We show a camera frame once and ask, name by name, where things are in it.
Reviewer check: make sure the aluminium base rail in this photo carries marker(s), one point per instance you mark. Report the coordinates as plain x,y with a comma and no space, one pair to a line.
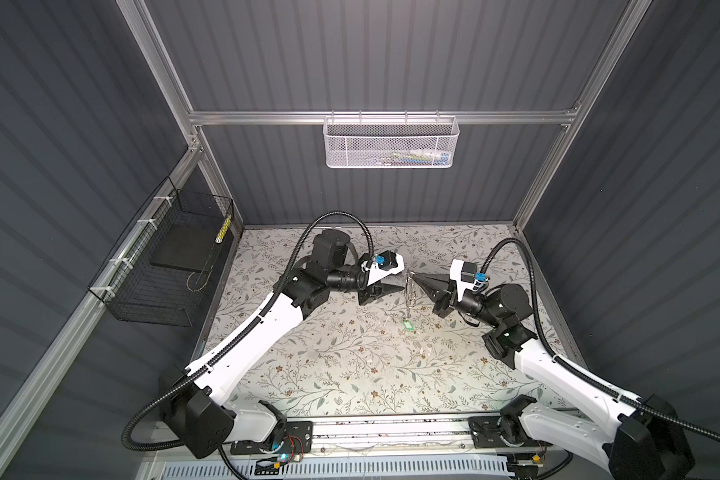
390,432

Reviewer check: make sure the yellow marker in basket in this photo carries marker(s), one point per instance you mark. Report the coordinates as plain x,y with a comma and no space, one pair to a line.
219,238

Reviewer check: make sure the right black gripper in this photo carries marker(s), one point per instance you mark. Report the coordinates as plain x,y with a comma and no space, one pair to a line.
445,298

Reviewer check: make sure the floral table mat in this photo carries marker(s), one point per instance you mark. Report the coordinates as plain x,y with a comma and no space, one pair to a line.
350,360

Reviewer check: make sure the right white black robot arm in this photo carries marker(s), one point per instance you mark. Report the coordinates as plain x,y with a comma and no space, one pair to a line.
627,436

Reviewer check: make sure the white ventilated cable duct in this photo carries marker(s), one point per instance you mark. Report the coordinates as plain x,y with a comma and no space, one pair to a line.
389,466

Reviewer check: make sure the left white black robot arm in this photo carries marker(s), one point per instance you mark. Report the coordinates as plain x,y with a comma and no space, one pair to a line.
205,415

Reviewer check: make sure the black pad in basket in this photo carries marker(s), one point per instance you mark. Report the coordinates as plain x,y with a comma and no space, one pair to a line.
186,248

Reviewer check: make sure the black wire basket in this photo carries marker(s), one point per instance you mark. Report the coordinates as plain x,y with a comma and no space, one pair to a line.
133,290

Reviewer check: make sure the white wire mesh basket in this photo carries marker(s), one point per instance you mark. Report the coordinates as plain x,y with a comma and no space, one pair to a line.
350,140

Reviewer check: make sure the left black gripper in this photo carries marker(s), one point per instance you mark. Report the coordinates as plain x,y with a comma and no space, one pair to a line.
373,291

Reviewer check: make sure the pens in white basket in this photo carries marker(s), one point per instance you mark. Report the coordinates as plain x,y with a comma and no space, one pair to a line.
419,157

